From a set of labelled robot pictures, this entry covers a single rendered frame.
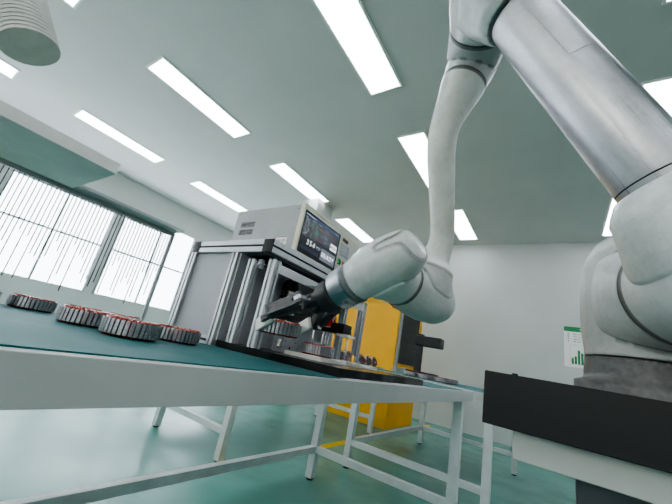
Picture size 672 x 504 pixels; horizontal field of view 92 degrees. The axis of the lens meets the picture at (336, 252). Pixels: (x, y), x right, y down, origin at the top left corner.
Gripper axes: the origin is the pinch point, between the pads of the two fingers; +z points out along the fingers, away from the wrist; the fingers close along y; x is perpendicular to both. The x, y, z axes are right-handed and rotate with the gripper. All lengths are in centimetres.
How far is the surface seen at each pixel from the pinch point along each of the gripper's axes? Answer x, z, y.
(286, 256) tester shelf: 30.2, 7.9, 11.9
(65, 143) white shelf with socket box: 50, 19, -51
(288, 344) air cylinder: 6.8, 24.6, 23.7
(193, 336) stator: 1.6, 16.6, -14.3
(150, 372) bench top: -18.8, -18.4, -35.7
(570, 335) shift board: 75, -2, 569
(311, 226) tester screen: 47, 5, 24
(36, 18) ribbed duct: 106, 25, -70
